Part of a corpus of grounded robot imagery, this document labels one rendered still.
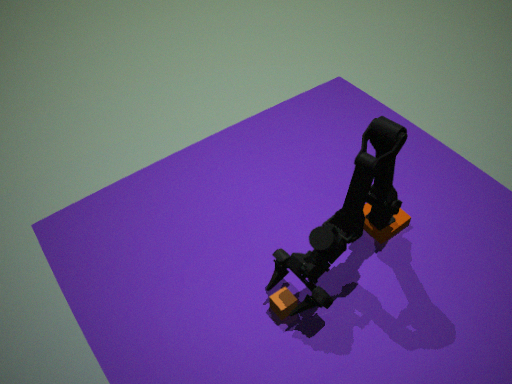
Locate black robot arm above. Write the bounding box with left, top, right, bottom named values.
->
left=287, top=116, right=408, bottom=279

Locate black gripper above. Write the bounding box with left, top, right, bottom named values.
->
left=266, top=249, right=333, bottom=316

